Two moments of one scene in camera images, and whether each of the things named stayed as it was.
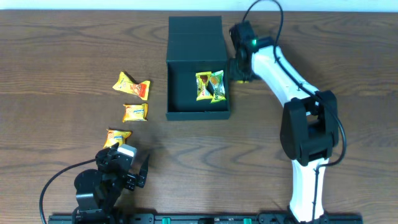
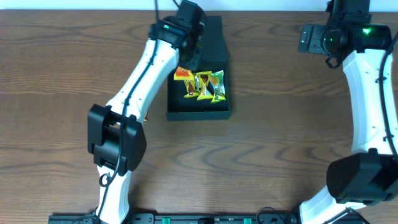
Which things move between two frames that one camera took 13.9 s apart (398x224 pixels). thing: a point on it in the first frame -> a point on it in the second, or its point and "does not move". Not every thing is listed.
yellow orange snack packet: [140, 89] -> [183, 73]
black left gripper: [102, 155] -> [194, 63]
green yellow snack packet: [216, 85] does not move
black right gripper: [234, 74] -> [316, 32]
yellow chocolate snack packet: [203, 80] does not move
